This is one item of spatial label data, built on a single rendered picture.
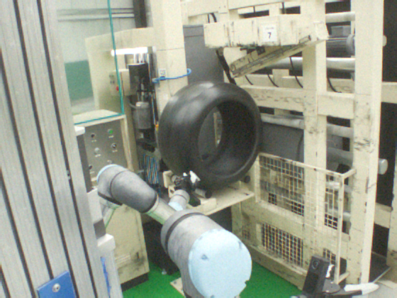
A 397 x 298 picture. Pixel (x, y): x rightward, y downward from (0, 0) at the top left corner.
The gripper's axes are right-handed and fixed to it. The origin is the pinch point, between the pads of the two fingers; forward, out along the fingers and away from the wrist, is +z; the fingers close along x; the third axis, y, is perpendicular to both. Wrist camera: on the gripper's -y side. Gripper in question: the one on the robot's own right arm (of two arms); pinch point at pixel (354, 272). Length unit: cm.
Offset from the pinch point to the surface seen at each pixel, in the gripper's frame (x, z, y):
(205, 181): -102, 10, -6
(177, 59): -133, 20, -72
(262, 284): -134, 59, 88
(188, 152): -98, 2, -24
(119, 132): -173, -11, -33
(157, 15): -135, 12, -99
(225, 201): -112, 25, 10
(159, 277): -185, 1, 82
